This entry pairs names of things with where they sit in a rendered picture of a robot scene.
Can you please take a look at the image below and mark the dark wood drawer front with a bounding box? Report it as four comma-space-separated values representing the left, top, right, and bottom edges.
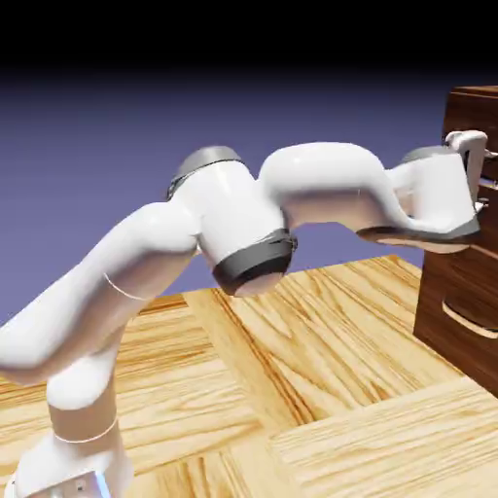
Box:
442, 91, 498, 184
475, 182, 498, 252
413, 244, 498, 398

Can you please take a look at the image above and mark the dark wood cabinet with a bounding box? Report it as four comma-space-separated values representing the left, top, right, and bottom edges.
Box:
412, 85, 498, 399

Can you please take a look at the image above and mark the curved pale drawer handle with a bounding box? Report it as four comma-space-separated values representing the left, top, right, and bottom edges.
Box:
442, 299, 498, 340

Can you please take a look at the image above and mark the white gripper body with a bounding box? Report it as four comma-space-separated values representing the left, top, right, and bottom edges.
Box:
445, 129, 490, 213

